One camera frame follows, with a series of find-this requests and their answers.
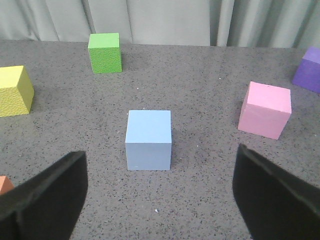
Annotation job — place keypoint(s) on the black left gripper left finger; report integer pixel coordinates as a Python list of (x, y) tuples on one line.
[(47, 206)]

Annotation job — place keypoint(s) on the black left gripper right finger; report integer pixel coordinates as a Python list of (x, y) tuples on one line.
[(275, 204)]

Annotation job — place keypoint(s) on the light blue foam cube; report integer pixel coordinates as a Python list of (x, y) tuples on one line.
[(148, 141)]

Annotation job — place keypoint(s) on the orange-red foam cube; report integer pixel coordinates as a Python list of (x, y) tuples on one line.
[(5, 184)]

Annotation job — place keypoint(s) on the pink foam cube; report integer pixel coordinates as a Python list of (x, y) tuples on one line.
[(266, 110)]

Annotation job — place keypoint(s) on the yellow foam cube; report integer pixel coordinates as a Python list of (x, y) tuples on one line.
[(16, 91)]

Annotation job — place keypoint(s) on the purple foam cube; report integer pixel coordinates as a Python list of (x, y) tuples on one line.
[(308, 72)]

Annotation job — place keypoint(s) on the green foam cube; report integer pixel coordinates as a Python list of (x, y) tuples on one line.
[(105, 53)]

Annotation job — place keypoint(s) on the grey curtain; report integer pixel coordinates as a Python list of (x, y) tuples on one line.
[(239, 23)]

